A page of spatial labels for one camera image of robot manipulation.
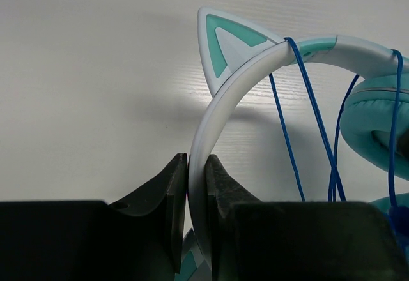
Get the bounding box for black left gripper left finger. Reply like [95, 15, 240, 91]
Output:
[1, 153, 187, 280]

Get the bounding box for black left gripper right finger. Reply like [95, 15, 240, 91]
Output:
[206, 155, 406, 280]

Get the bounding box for blue headphone cable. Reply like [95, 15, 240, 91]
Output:
[268, 36, 409, 243]

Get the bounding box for teal cat ear headphones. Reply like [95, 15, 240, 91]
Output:
[188, 8, 408, 280]

